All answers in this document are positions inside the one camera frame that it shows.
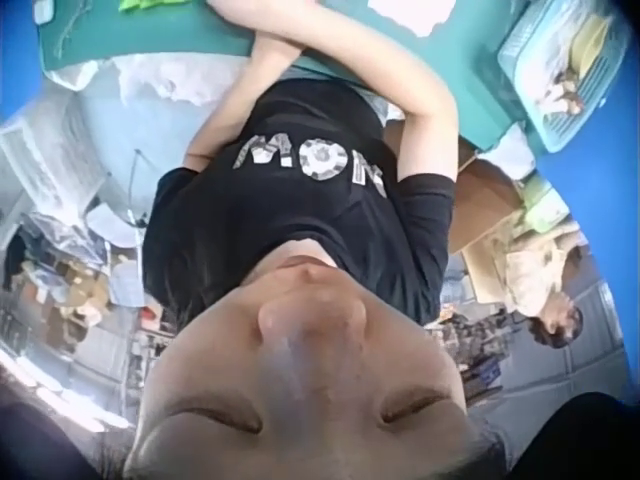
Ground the brown cardboard box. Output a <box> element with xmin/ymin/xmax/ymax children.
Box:
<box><xmin>449</xmin><ymin>155</ymin><xmax>534</xmax><ymax>304</ymax></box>

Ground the pale blue seat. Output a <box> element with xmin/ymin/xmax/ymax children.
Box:
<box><xmin>74</xmin><ymin>89</ymin><xmax>251</xmax><ymax>246</ymax></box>

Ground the teal green table mat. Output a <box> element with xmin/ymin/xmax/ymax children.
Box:
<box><xmin>39</xmin><ymin>0</ymin><xmax>529</xmax><ymax>152</ymax></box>

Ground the pale green box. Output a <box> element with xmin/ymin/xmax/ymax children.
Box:
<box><xmin>518</xmin><ymin>179</ymin><xmax>569</xmax><ymax>234</ymax></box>

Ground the white crumpled plastic sheet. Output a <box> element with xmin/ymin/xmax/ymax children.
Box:
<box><xmin>47</xmin><ymin>54</ymin><xmax>254</xmax><ymax>107</ymax></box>

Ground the white paper sheet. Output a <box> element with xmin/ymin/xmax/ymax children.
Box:
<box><xmin>367</xmin><ymin>0</ymin><xmax>457</xmax><ymax>38</ymax></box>

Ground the cluttered storage shelf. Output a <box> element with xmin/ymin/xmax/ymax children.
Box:
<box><xmin>0</xmin><ymin>112</ymin><xmax>154</xmax><ymax>361</ymax></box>

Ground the light blue plastic basket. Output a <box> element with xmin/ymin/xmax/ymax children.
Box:
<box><xmin>496</xmin><ymin>0</ymin><xmax>632</xmax><ymax>154</ymax></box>

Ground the yellow item in basket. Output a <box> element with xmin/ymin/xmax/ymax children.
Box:
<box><xmin>569</xmin><ymin>13</ymin><xmax>614</xmax><ymax>81</ymax></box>

